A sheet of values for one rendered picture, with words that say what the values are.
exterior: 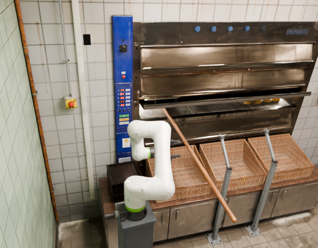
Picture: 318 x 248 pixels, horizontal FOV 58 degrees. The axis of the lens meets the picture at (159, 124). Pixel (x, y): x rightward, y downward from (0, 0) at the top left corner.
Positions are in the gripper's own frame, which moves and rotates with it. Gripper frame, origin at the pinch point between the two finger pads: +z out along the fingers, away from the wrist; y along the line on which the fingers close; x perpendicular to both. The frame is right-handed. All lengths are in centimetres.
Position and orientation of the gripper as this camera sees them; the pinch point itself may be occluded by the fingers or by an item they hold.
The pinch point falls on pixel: (179, 149)
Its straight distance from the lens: 239.1
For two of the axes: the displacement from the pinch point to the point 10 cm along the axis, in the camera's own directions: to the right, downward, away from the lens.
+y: -0.5, 8.7, 4.9
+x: 2.7, 4.9, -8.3
